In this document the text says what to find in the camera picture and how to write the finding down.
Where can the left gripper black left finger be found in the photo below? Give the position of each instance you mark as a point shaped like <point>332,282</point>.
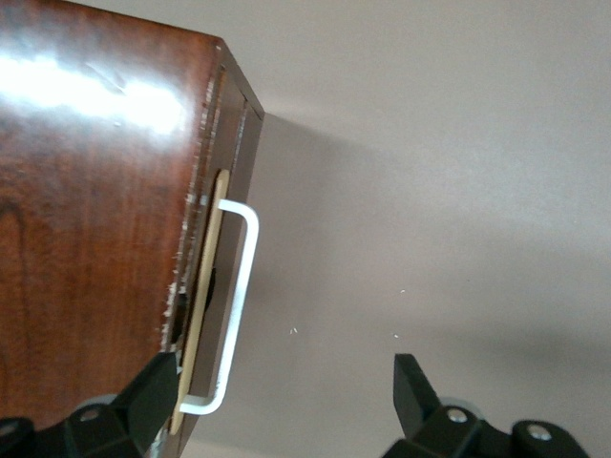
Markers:
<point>138,410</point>

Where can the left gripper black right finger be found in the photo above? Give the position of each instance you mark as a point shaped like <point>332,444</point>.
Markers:
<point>420,410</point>

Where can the dark brown wooden cabinet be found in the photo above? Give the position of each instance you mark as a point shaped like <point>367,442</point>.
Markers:
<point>95,214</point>

